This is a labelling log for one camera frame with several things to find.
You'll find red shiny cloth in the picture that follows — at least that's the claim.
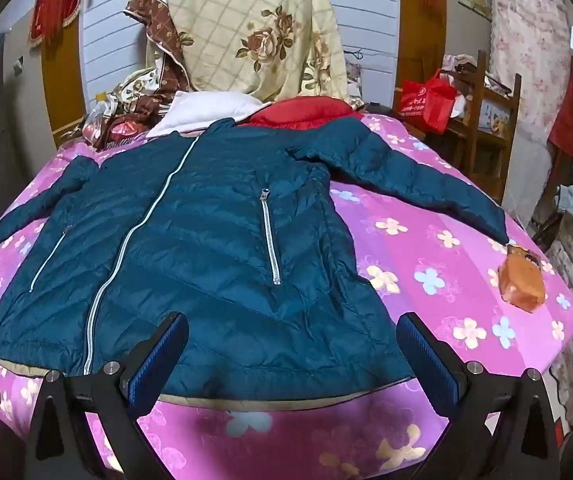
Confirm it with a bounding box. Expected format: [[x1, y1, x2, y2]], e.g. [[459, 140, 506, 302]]
[[109, 112, 143, 144]]

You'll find red garment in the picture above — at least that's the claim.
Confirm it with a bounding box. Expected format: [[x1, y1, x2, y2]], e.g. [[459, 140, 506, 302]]
[[249, 97, 355, 128]]

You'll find teal puffer jacket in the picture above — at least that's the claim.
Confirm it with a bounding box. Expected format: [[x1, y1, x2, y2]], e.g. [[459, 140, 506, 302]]
[[0, 117, 510, 403]]

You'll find white folded cloth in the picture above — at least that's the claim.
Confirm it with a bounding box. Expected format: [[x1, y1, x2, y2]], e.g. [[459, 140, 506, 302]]
[[146, 91, 273, 138]]

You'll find pink floral bed sheet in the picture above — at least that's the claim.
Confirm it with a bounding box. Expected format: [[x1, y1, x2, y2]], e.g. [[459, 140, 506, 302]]
[[0, 110, 573, 480]]

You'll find red shopping bag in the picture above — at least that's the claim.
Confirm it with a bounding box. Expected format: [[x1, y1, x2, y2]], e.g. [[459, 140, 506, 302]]
[[397, 70, 460, 135]]

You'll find clear plastic bottle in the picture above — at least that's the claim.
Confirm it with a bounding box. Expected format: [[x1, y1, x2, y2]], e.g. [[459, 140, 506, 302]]
[[82, 91, 117, 141]]

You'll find wooden chair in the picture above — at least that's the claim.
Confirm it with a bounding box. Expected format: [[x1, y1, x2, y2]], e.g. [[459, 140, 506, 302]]
[[444, 50, 522, 201]]

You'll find orange pouch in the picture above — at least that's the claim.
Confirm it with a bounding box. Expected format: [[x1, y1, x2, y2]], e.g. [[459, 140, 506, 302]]
[[497, 244, 547, 313]]

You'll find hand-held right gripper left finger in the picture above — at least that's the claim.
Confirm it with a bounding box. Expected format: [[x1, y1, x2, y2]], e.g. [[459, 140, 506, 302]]
[[25, 312, 190, 480]]

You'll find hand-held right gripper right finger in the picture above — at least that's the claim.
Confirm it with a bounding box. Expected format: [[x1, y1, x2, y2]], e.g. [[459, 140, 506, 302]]
[[395, 311, 565, 480]]

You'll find brown floral quilt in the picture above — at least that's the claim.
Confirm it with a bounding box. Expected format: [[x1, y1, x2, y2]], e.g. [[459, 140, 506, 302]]
[[94, 0, 192, 148]]

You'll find pink floral curtain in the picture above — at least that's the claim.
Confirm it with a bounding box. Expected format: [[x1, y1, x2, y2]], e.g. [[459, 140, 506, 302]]
[[487, 0, 573, 221]]

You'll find cream floral quilt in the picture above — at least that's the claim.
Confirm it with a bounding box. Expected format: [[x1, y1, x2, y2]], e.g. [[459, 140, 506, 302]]
[[154, 0, 350, 103]]

